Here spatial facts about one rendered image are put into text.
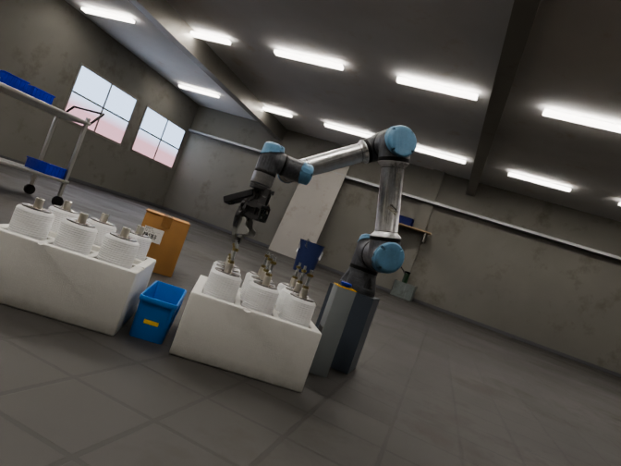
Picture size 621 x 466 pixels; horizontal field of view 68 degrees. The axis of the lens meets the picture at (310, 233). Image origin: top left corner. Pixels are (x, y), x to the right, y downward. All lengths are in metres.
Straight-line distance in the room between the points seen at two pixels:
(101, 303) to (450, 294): 10.80
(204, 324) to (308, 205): 10.74
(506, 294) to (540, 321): 0.91
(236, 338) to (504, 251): 10.84
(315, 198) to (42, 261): 10.88
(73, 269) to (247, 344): 0.50
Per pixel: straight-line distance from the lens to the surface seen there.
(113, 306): 1.35
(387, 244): 1.66
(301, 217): 11.88
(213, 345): 1.33
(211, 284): 1.34
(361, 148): 1.81
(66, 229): 1.39
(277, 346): 1.34
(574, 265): 12.17
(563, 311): 12.09
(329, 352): 1.62
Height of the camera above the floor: 0.40
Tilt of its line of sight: 2 degrees up
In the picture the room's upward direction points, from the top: 20 degrees clockwise
